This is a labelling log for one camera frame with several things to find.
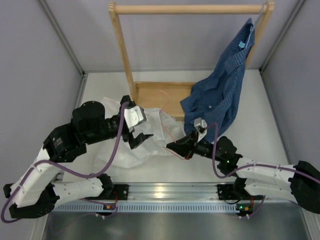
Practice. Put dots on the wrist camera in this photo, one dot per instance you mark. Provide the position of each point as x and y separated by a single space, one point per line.
134 116
200 126

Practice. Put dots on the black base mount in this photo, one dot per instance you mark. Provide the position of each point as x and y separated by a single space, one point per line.
226 192
120 192

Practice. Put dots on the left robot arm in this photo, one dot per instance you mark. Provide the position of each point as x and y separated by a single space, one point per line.
49 182

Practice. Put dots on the slotted grey cable duct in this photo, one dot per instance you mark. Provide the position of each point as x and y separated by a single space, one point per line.
149 207

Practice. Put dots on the light blue hanger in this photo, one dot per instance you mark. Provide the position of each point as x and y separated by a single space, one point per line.
254 26

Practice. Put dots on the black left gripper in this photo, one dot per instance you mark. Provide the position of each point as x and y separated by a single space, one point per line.
134 142

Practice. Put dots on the aluminium mounting rail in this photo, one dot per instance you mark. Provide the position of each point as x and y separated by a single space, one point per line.
139 191

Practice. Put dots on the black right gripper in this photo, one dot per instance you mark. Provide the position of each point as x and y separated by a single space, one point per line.
186 146

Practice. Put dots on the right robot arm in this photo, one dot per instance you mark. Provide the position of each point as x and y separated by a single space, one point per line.
298 183

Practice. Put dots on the white shirt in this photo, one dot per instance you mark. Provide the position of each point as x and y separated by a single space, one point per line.
127 158

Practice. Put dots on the wooden clothes rack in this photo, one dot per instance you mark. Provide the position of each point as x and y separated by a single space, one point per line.
144 92

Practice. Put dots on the pink wire hanger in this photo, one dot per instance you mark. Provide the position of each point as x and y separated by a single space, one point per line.
165 128

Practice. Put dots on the blue checked shirt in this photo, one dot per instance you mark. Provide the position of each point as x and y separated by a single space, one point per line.
216 98

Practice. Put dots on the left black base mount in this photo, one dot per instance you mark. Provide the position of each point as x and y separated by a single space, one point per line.
120 192

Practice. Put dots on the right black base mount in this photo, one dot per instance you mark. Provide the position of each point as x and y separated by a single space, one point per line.
226 192

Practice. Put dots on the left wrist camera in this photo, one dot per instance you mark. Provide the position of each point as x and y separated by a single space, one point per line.
134 116

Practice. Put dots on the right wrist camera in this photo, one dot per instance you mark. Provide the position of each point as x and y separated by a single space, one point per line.
200 126

